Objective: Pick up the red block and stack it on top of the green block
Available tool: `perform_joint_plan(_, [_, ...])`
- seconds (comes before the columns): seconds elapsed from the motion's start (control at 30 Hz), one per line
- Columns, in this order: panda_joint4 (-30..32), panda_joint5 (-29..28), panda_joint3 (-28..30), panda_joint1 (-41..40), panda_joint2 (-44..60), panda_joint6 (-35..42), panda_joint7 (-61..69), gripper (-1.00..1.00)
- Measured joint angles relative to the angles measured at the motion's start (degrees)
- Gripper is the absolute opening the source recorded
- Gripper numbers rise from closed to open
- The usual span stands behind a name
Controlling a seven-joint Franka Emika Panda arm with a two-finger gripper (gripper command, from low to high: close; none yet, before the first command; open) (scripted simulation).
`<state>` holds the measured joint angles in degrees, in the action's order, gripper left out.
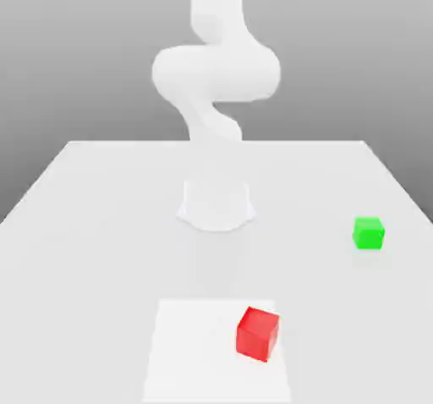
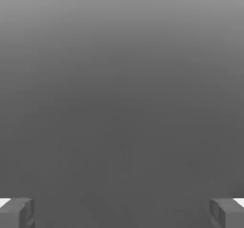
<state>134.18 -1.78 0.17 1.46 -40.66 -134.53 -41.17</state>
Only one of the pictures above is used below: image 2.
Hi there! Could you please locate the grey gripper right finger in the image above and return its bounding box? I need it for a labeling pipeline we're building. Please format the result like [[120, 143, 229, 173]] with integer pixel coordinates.
[[208, 197, 244, 228]]

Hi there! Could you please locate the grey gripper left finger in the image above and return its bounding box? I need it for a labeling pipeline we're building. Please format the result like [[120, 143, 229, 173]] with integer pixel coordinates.
[[0, 197, 36, 228]]

